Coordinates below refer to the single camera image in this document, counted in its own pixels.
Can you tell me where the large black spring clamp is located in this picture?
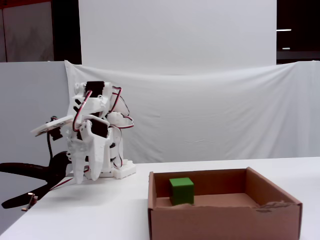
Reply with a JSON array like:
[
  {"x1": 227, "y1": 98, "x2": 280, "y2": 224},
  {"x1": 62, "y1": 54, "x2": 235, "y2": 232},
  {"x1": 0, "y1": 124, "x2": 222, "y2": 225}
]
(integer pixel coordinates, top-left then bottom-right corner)
[{"x1": 0, "y1": 151, "x2": 76, "y2": 210}]

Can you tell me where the brown wooden panel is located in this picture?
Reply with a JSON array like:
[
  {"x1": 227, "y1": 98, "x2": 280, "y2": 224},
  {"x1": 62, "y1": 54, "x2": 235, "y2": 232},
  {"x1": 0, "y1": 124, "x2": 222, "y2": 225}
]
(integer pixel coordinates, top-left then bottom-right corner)
[{"x1": 0, "y1": 0, "x2": 55, "y2": 63}]

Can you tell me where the grey partition panel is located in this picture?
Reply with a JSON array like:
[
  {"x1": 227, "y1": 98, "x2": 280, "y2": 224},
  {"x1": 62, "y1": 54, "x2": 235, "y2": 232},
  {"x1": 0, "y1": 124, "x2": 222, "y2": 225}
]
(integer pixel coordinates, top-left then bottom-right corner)
[{"x1": 0, "y1": 61, "x2": 71, "y2": 166}]

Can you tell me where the thick black cable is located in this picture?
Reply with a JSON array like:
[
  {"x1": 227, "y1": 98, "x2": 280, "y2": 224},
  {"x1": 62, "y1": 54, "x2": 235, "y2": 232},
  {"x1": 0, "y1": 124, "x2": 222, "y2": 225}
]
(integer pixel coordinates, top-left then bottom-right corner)
[{"x1": 46, "y1": 134, "x2": 55, "y2": 162}]

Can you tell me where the brown cardboard box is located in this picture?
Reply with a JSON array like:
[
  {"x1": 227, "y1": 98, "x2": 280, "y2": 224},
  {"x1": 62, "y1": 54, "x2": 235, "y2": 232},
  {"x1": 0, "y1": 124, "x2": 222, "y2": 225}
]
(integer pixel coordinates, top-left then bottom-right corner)
[{"x1": 147, "y1": 166, "x2": 304, "y2": 240}]

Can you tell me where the white backdrop screen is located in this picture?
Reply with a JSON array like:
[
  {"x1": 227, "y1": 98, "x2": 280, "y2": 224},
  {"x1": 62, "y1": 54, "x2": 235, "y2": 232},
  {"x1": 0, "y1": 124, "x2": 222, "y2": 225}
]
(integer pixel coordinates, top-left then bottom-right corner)
[{"x1": 78, "y1": 0, "x2": 278, "y2": 76}]

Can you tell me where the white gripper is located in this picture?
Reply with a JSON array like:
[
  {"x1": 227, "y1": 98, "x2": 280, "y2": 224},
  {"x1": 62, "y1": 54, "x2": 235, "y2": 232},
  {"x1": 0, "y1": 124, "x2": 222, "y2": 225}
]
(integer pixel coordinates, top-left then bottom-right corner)
[{"x1": 64, "y1": 116, "x2": 112, "y2": 186}]

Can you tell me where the white backdrop cloth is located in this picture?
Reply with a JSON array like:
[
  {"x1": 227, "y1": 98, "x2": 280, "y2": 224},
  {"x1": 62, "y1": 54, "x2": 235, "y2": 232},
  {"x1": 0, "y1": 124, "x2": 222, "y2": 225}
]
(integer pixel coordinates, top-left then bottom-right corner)
[{"x1": 64, "y1": 59, "x2": 320, "y2": 164}]

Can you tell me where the green cube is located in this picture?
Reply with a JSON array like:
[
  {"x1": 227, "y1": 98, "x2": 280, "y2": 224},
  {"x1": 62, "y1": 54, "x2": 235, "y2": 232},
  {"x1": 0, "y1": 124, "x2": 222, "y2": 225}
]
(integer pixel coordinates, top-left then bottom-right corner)
[{"x1": 168, "y1": 177, "x2": 195, "y2": 207}]

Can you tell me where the red white black servo cable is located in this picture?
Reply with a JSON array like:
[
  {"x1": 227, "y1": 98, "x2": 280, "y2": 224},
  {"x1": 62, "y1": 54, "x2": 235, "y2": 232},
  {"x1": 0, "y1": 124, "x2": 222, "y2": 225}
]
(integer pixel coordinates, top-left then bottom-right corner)
[
  {"x1": 48, "y1": 168, "x2": 89, "y2": 192},
  {"x1": 106, "y1": 86, "x2": 135, "y2": 169},
  {"x1": 72, "y1": 90, "x2": 94, "y2": 134}
]

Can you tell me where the small metal clamp screw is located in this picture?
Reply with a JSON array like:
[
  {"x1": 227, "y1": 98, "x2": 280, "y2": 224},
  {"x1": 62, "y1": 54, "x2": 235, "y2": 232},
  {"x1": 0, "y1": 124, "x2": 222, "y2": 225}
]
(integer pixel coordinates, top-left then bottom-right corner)
[{"x1": 20, "y1": 192, "x2": 39, "y2": 212}]

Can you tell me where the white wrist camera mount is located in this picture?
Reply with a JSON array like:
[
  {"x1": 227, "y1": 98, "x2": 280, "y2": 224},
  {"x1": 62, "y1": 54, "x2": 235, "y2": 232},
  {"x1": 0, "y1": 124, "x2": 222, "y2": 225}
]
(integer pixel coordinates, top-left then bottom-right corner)
[{"x1": 30, "y1": 115, "x2": 75, "y2": 142}]

